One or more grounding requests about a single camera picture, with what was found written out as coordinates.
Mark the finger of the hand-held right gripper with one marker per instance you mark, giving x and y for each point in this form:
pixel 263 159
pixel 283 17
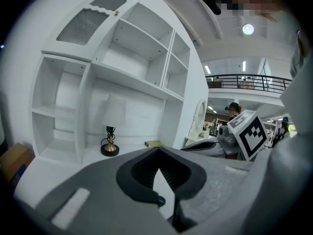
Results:
pixel 205 144
pixel 207 151

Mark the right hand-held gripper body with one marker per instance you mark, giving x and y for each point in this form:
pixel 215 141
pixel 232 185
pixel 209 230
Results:
pixel 252 136

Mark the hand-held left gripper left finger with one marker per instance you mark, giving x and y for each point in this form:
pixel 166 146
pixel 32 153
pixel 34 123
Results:
pixel 97 192

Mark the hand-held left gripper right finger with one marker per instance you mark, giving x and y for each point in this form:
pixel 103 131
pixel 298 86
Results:
pixel 220 180

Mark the small dark round object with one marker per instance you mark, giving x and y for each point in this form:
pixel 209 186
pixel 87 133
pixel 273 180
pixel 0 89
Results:
pixel 161 201

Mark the white desk with hutch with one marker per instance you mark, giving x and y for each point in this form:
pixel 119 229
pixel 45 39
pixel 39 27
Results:
pixel 137 53

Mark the cream ornate vanity table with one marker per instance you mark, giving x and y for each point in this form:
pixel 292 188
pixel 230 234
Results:
pixel 198 131

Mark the green book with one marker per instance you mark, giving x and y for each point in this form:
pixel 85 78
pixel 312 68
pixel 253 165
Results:
pixel 152 144

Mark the black balcony railing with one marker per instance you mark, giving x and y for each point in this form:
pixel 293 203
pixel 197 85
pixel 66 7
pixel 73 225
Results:
pixel 247 83

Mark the white shade table lamp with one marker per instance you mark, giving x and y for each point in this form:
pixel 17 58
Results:
pixel 113 111

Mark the brown cardboard box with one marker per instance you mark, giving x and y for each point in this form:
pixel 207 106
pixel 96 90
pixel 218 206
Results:
pixel 14 160

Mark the round ceiling light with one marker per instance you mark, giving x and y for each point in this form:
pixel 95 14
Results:
pixel 248 29

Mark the black head-worn camera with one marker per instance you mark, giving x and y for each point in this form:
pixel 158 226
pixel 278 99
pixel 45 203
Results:
pixel 211 1

